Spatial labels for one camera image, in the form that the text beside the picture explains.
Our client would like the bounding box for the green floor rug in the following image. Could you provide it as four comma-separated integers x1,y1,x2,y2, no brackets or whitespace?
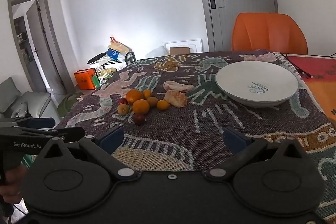
56,93,84,117

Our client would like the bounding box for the clear plastic bag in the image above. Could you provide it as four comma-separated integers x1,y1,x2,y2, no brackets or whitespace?
146,47,168,59

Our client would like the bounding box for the blue white bag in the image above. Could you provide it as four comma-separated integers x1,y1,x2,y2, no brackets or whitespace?
106,48,126,60

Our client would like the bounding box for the printed woven blanket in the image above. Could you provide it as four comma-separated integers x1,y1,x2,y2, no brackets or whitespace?
54,49,336,218

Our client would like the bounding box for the long peeled citrus piece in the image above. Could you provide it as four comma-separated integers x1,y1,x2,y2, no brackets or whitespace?
163,81,194,93

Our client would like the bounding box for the dark red plum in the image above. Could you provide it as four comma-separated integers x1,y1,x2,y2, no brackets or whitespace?
133,114,146,126

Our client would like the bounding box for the white framed board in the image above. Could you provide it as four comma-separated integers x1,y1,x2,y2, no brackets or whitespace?
164,39,203,54

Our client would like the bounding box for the brown paper bag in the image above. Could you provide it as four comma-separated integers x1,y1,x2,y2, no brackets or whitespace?
108,36,132,52

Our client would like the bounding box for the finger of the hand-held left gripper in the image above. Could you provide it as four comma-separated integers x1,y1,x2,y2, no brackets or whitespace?
22,126,86,142
0,116,56,130

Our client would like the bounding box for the orange box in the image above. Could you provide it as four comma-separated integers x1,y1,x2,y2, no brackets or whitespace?
74,68,97,90

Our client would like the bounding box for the orange chair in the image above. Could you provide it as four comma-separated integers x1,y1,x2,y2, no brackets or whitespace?
231,13,308,55

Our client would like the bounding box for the white plate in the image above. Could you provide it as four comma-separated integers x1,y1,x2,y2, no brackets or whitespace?
215,61,300,108

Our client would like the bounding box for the small tangerine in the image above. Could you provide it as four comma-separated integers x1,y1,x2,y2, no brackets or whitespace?
157,100,171,111

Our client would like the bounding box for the grey sofa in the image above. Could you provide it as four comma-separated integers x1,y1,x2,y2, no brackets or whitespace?
0,77,51,119

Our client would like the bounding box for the person's left hand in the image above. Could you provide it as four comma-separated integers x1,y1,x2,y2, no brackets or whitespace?
0,166,27,197

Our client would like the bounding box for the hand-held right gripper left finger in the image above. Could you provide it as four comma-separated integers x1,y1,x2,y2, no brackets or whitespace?
34,126,137,180

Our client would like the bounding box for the round peeled citrus piece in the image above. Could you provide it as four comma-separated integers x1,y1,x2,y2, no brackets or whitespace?
164,90,188,108

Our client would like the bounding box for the black cable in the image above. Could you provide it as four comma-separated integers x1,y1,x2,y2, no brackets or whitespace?
280,52,315,80

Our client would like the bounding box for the cardboard box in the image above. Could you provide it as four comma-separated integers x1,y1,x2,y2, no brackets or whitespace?
169,47,190,56

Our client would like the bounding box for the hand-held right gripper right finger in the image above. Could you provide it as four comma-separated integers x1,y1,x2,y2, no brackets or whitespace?
207,126,315,180

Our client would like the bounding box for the large orange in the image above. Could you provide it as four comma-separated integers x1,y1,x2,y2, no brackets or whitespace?
125,89,143,104
132,99,150,115

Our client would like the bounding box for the open grey room door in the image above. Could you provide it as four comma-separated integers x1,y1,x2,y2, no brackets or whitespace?
26,0,57,93

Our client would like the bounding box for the red orange mat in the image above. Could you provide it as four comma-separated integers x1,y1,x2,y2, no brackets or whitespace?
286,55,336,122

